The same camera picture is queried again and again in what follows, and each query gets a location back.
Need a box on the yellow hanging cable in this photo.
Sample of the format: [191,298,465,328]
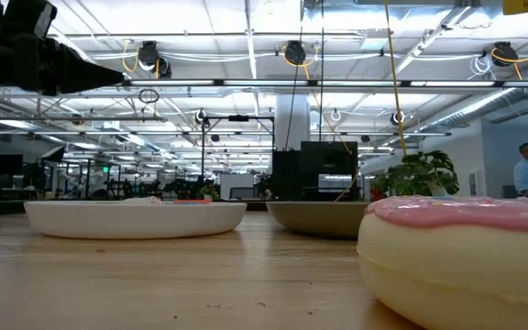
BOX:
[381,0,408,158]

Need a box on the black ceiling cable reel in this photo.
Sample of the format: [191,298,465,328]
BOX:
[492,41,520,68]
[284,39,307,66]
[137,40,173,79]

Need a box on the black computer case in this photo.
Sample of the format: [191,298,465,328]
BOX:
[271,140,359,203]

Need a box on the green potted plant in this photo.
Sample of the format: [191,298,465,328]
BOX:
[368,149,461,199]

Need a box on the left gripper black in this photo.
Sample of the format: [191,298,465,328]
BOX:
[0,32,126,96]

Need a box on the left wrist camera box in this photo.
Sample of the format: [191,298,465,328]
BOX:
[0,0,59,40]

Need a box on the large pink donut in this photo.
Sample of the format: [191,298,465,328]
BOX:
[356,195,528,330]

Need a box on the grey-green bowl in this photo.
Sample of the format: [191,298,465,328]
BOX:
[265,201,369,240]

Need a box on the overhead light bar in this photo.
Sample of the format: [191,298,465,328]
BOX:
[121,78,528,89]

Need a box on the white round plate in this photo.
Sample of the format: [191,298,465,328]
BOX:
[23,200,248,241]

